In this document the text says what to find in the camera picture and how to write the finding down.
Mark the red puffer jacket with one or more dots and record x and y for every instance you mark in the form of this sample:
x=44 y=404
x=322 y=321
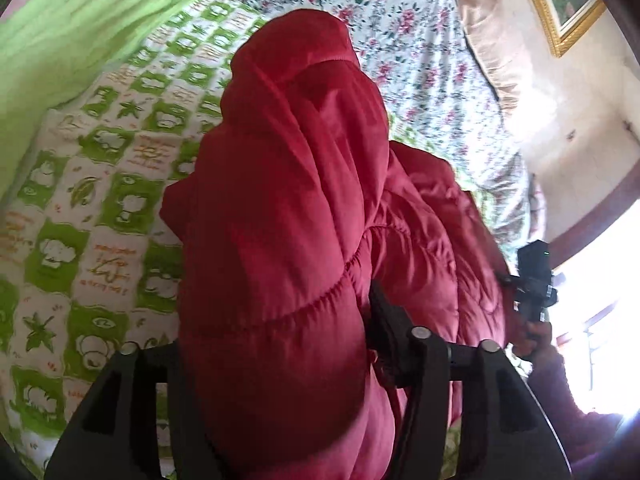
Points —
x=298 y=203

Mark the floral bed sheet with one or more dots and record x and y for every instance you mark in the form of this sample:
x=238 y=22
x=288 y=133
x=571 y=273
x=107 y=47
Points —
x=440 y=100

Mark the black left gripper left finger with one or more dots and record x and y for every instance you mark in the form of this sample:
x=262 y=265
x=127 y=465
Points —
x=112 y=434

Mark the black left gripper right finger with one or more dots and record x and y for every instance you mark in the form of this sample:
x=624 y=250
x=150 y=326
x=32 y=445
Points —
x=504 y=431

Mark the beige satin pillow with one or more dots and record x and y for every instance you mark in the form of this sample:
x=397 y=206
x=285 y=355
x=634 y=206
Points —
x=499 y=49

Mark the person right hand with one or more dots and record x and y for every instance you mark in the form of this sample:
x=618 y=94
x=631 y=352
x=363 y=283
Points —
x=533 y=342

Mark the green white patterned quilt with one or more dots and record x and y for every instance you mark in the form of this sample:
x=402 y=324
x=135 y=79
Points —
x=88 y=265

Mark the dark red sleeve forearm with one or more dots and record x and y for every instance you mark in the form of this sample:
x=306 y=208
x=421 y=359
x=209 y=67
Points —
x=582 y=435

